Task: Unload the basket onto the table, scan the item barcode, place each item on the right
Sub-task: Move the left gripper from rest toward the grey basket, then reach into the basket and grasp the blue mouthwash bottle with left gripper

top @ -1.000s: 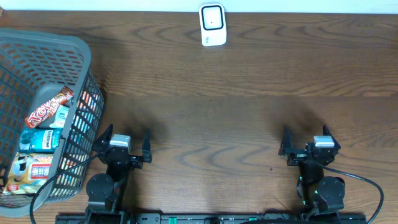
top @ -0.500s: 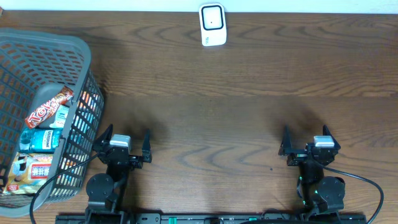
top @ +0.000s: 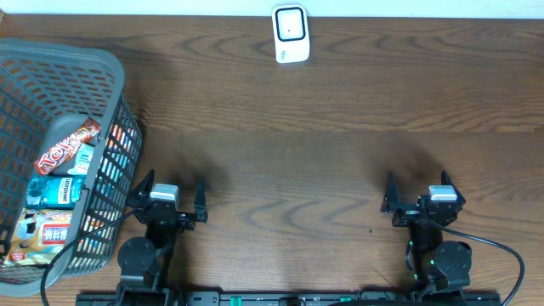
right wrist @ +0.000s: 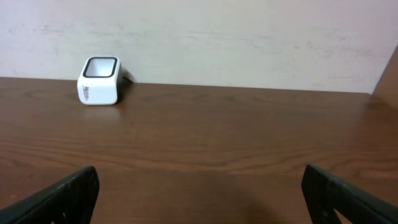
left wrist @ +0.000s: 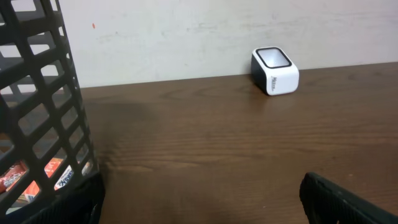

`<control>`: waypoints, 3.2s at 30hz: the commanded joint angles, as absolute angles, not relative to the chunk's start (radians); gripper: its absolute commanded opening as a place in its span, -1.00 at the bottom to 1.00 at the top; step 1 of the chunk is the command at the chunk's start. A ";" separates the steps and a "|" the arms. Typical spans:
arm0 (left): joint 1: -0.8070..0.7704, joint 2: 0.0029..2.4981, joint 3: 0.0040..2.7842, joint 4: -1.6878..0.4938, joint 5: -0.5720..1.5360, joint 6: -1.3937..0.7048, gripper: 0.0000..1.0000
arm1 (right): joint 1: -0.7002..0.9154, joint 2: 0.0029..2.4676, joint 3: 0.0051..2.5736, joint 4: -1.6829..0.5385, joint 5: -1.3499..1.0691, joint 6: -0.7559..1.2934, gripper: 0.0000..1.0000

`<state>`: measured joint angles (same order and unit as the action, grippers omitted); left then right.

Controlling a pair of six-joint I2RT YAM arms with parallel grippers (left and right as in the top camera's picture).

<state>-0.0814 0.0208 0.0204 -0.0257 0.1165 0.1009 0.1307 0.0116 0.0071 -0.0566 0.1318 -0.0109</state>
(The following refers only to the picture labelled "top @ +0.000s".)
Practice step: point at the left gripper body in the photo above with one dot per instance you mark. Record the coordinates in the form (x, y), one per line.
(184, 221)

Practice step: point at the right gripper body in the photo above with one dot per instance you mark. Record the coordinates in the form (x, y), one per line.
(407, 217)

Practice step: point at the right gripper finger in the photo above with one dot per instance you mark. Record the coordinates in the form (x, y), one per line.
(390, 201)
(446, 181)

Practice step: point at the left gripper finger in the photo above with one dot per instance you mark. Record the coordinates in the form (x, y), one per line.
(140, 194)
(201, 213)

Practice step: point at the light blue wet wipes pack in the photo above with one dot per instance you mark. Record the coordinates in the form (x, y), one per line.
(82, 160)

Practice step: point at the grey plastic shopping basket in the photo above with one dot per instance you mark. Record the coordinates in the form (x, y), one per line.
(47, 92)

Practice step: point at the red chocolate bar wrapper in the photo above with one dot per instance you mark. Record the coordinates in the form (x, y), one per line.
(67, 148)

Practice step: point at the teal mouthwash bottle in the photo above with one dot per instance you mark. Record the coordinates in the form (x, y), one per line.
(54, 192)

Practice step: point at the yellow snack bag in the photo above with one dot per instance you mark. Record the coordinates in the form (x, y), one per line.
(39, 236)

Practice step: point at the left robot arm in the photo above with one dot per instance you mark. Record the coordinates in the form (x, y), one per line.
(144, 260)

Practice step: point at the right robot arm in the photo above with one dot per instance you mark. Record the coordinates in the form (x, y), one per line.
(438, 265)

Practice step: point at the white barcode scanner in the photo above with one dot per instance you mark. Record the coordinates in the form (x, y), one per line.
(291, 34)

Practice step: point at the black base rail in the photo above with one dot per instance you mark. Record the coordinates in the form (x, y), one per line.
(286, 299)

